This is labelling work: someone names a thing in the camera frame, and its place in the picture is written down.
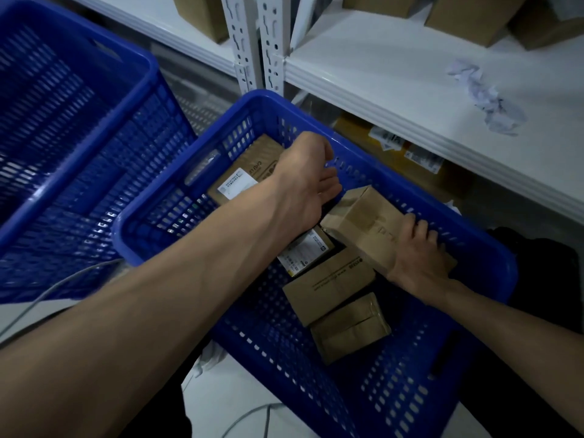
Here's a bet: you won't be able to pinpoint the plain brown cardboard box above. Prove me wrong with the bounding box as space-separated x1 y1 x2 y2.
320 185 458 280

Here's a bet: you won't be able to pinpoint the person's right forearm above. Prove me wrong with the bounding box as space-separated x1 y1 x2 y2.
433 278 584 435

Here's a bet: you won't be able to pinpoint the white metal shelving rack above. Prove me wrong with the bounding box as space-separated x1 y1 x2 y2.
64 0 264 95
255 0 584 225

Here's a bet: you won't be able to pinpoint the taped brown cardboard box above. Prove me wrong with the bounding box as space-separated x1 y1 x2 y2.
310 292 392 365

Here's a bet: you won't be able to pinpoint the crumpled white paper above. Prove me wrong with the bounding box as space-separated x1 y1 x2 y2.
446 59 527 136

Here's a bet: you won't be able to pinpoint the grey cable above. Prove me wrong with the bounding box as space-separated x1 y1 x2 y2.
221 402 286 438
0 258 125 339

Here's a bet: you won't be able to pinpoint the white-labelled brown cardboard box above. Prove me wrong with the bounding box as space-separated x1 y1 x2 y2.
207 134 286 207

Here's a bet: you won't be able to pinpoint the person's right hand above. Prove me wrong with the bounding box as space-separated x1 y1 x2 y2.
387 213 460 307

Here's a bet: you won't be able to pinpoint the printed brown cardboard box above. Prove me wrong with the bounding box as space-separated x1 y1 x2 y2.
282 247 376 328

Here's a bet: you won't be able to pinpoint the small white-labelled box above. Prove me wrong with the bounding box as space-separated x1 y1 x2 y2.
277 225 336 278

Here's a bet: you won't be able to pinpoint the person's dark trousers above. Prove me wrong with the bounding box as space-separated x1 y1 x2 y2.
116 342 215 438

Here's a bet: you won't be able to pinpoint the yellow-brown labelled cardboard box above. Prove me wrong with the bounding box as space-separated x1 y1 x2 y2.
332 113 473 203

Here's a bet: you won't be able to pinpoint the blue plastic basket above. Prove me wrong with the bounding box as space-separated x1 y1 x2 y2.
111 89 519 438
0 0 198 304

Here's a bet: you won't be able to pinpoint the person's left hand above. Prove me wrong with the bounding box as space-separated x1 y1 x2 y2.
268 131 343 244

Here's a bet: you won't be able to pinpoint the person's left forearm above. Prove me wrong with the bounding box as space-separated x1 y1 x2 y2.
0 171 294 438

